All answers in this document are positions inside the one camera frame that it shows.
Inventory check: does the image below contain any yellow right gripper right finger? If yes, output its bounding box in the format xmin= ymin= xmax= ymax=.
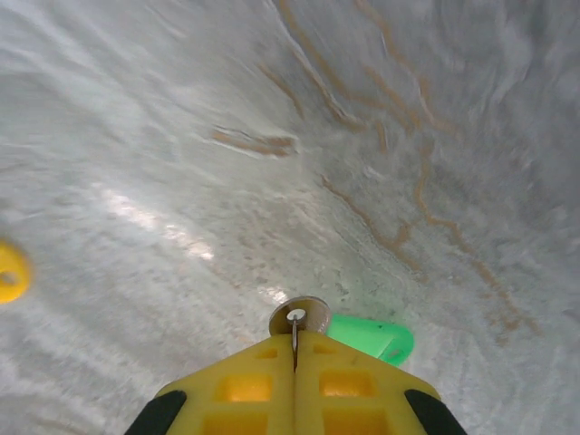
xmin=294 ymin=329 xmax=469 ymax=435

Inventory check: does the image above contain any green plastic key tag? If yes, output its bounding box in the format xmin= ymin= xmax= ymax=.
xmin=325 ymin=314 xmax=416 ymax=366

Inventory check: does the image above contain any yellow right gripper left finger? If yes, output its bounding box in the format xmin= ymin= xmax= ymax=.
xmin=129 ymin=332 xmax=296 ymax=435

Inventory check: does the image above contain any yellow plastic key tag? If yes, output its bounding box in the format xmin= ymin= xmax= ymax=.
xmin=0 ymin=239 xmax=35 ymax=305

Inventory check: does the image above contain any small silver split ring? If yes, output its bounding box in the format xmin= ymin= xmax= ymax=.
xmin=289 ymin=313 xmax=303 ymax=374

